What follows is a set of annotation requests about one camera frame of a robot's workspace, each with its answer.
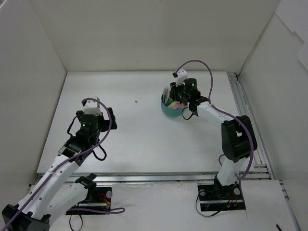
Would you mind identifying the yellow highlighter block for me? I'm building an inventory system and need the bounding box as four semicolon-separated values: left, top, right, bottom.
167;102;178;108

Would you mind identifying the pink highlighter block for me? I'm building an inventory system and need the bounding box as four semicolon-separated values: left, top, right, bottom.
173;103;184;109

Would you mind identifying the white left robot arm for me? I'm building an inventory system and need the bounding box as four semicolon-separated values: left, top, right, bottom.
2;107;117;231

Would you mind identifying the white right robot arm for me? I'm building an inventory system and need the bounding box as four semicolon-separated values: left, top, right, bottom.
170;78;257;198

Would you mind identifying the teal round desk organizer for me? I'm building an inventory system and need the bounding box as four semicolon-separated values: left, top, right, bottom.
161;96;184;117

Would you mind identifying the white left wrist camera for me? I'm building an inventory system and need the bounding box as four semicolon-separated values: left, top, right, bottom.
82;100;101;116

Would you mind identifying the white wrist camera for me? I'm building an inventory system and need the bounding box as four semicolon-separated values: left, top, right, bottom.
82;100;101;116
172;68;188;86

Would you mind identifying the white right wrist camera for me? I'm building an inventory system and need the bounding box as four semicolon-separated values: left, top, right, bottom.
172;68;188;86

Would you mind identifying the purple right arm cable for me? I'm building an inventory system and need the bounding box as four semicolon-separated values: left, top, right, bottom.
175;60;255;181

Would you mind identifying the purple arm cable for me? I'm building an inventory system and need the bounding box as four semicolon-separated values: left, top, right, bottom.
175;60;255;181
4;98;126;231

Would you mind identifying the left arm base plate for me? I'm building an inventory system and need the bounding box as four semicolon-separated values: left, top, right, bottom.
66;186;112;216

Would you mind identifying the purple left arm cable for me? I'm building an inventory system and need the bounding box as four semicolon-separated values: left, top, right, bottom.
4;98;126;231

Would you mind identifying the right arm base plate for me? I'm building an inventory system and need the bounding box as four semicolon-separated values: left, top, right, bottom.
196;183;246;213

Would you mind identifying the aluminium rail frame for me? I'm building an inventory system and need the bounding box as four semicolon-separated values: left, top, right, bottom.
36;71;275;186

